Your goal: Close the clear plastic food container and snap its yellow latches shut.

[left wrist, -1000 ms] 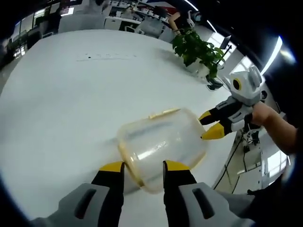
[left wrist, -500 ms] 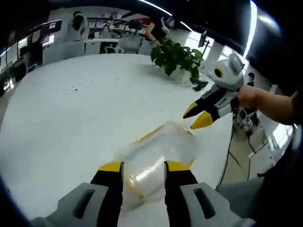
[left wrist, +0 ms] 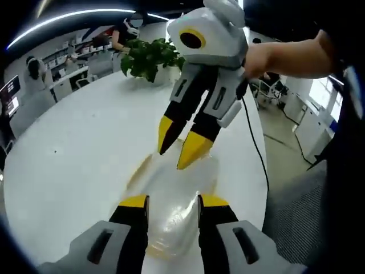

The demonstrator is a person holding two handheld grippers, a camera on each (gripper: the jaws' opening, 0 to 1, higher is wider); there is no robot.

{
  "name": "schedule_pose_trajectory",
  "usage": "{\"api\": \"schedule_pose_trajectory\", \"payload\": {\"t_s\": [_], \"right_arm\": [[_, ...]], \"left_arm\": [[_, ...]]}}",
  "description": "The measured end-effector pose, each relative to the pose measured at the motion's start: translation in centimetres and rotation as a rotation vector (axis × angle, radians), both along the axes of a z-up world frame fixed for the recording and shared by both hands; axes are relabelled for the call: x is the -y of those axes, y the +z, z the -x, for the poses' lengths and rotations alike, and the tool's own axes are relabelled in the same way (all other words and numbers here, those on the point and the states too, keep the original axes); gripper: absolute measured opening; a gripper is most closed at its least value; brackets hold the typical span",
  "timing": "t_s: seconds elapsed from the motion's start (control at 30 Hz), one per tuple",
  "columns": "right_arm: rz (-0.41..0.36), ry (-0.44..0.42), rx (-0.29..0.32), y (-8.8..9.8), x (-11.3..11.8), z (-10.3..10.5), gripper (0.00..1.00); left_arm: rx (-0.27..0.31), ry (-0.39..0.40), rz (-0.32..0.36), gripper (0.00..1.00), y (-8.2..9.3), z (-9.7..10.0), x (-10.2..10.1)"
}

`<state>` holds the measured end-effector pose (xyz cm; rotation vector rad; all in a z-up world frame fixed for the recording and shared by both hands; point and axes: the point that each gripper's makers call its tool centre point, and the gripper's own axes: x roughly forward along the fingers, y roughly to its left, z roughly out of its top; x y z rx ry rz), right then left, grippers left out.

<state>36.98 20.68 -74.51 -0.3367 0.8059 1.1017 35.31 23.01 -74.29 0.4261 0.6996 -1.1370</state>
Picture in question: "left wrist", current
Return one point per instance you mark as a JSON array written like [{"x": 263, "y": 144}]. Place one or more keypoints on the clear plastic box yellow buckles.
[{"x": 176, "y": 194}]

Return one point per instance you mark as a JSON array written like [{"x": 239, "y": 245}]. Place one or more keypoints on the person's dark clothing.
[{"x": 348, "y": 142}]

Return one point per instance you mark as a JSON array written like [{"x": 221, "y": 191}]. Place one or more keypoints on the person's right hand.
[{"x": 256, "y": 60}]

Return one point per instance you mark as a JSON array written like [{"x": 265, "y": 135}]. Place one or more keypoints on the black office chair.
[{"x": 271, "y": 88}]

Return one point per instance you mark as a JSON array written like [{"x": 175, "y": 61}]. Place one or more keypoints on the white plant pot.
[{"x": 168, "y": 74}]

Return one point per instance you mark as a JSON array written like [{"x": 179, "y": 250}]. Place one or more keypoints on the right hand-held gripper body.
[{"x": 219, "y": 37}]

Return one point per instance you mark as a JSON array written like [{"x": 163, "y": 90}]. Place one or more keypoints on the curved ceiling light strip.
[{"x": 71, "y": 25}]

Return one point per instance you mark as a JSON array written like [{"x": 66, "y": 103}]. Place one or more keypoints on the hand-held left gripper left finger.
[{"x": 114, "y": 237}]

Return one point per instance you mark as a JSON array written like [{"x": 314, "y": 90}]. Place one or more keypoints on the dark computer monitor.
[{"x": 10, "y": 94}]

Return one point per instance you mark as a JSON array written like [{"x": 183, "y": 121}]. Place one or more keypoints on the white office cabinet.
[{"x": 310, "y": 120}]

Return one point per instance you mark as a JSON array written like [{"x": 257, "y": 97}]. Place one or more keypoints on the green potted plant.
[{"x": 148, "y": 57}]

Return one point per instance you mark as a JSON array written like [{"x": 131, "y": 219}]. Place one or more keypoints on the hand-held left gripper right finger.
[{"x": 225, "y": 239}]

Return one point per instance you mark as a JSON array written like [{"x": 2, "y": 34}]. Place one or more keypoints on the grey mesh office chair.
[{"x": 296, "y": 217}]

